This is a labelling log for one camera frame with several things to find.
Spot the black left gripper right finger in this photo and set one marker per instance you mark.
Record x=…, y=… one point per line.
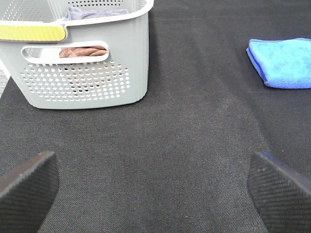
x=281, y=195

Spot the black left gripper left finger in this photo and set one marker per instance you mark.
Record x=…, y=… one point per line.
x=27, y=194

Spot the black fabric table mat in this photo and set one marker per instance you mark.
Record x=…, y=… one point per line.
x=177, y=160

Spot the blue folded microfibre towel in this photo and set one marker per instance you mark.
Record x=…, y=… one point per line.
x=284, y=64

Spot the grey perforated plastic basket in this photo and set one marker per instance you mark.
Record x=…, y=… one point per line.
x=33, y=32

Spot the brown towel in basket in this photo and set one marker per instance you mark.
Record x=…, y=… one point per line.
x=82, y=51

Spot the grey purple towel in basket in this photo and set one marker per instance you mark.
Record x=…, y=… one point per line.
x=75, y=13

